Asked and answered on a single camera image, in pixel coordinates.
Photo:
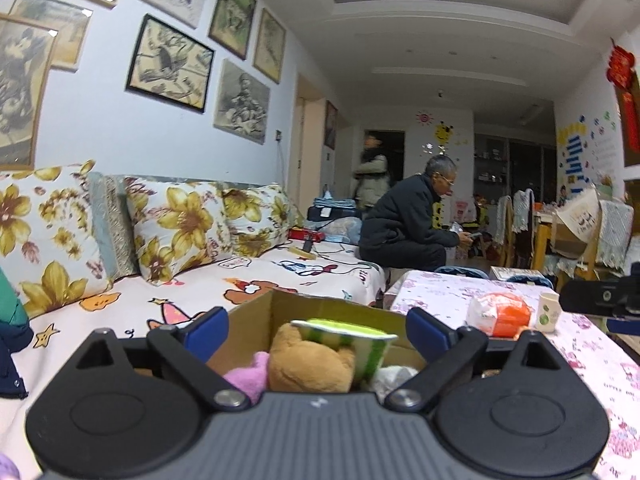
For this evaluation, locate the lime green scrub sponge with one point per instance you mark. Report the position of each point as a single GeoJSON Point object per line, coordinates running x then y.
{"type": "Point", "coordinates": [369, 345]}

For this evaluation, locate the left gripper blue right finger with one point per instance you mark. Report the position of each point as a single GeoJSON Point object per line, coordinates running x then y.
{"type": "Point", "coordinates": [450, 357]}

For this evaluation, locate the pink knitted hat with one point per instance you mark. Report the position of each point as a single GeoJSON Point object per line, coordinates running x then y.
{"type": "Point", "coordinates": [253, 379]}

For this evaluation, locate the cardboard box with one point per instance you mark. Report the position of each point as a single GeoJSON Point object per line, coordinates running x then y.
{"type": "Point", "coordinates": [255, 319]}

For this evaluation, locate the black framed cartoon picture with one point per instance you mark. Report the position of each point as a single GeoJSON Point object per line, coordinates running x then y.
{"type": "Point", "coordinates": [170, 66]}

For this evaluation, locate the standing person in beige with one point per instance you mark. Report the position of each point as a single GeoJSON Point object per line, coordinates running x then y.
{"type": "Point", "coordinates": [371, 174]}

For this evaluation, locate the grey portrait picture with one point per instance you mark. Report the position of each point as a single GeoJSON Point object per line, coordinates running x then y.
{"type": "Point", "coordinates": [242, 104]}

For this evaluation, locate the white paper cup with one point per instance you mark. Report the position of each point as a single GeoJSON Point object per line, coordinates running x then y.
{"type": "Point", "coordinates": [548, 313]}

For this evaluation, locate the orange tissue pack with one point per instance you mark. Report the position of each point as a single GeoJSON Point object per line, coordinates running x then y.
{"type": "Point", "coordinates": [498, 314]}

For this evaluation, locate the wooden chair with covers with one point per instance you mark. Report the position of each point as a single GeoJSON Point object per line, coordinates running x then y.
{"type": "Point", "coordinates": [590, 238]}

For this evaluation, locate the seated person in black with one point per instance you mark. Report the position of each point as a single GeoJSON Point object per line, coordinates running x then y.
{"type": "Point", "coordinates": [399, 231]}

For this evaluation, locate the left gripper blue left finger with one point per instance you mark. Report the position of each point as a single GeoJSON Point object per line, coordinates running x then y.
{"type": "Point", "coordinates": [185, 351]}

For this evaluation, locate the brown capybara plush toy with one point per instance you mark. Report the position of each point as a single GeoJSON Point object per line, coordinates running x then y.
{"type": "Point", "coordinates": [297, 365]}

